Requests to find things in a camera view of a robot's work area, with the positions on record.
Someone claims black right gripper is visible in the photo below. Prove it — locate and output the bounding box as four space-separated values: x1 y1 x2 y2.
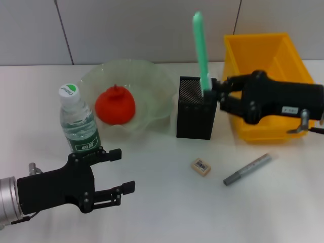
203 70 324 125

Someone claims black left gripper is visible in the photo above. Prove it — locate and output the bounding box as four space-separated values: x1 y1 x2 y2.
16 146 137 215

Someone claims green utility knife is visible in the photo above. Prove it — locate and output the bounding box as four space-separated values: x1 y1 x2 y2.
192 11 212 92

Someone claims clear green-label water bottle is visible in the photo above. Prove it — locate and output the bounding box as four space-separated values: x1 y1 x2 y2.
59 82 102 155

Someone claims red-orange toy orange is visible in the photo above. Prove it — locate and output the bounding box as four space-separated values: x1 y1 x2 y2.
94 84 136 126

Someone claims grey marker pen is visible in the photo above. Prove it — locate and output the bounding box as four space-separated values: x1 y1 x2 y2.
223 152 279 187

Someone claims beige eraser with barcode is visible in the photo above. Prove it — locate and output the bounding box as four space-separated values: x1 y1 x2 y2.
190 157 212 177

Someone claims black mesh pen holder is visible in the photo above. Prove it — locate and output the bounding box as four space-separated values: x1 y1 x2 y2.
176 75 218 141

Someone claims pale green glass fruit plate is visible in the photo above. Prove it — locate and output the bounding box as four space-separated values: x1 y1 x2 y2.
79 58 178 134

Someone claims yellow plastic bin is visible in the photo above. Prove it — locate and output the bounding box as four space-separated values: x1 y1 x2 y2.
222 32 319 144

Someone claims left arm gripper cable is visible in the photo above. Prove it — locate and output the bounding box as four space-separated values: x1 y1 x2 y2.
10 162 43 226

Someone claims arm gripper cable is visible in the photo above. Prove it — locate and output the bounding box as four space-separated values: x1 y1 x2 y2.
287 108 324 135
10 162 43 226

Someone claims right arm gripper cable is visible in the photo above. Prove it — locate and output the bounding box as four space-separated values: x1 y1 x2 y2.
287 108 324 135

